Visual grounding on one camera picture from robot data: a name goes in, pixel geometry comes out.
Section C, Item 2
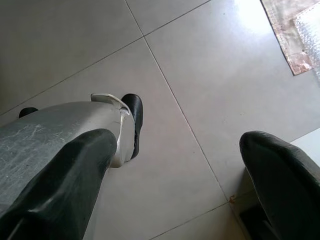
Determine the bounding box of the black robot right foot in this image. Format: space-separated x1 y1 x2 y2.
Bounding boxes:
121 93 144 161

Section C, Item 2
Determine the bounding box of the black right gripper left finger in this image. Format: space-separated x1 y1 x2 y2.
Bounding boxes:
0 128 119 240

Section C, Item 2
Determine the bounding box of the black robot left foot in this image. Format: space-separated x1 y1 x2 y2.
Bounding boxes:
18 106 39 119

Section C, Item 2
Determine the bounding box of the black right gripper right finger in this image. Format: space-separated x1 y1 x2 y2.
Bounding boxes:
239 130 320 240

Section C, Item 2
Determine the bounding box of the silver bubble foil sheet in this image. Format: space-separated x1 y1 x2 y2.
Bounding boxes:
292 7 320 68

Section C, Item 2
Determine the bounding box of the brown patterned floor mat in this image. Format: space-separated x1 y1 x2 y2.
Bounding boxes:
259 0 320 76

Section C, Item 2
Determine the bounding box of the black robot foot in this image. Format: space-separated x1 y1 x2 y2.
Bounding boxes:
18 106 39 119
121 93 144 161

